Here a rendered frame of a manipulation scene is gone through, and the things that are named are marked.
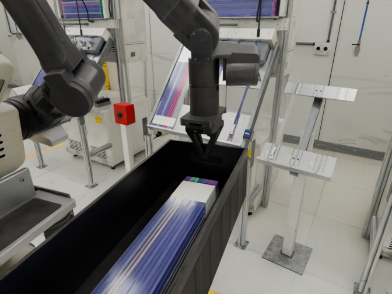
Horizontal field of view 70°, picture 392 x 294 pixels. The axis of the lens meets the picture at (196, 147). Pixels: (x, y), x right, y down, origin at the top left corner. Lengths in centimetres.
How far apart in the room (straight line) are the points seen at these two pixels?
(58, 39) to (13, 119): 17
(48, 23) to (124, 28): 227
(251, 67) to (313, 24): 288
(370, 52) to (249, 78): 287
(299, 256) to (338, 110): 192
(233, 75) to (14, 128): 41
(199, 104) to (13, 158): 37
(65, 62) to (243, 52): 31
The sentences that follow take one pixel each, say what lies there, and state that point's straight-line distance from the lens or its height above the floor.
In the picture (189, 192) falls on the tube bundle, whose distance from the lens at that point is 54.
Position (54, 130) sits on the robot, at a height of 113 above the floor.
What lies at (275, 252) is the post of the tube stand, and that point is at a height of 1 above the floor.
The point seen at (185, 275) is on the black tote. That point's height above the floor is 112.
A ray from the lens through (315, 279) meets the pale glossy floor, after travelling 192.
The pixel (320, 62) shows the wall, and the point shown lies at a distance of 338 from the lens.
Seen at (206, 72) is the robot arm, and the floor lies 128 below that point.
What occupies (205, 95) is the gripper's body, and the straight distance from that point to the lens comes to 52.
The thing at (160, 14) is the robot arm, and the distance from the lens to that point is 48.
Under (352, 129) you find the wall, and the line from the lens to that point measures 350.
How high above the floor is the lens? 136
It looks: 24 degrees down
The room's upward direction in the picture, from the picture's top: straight up
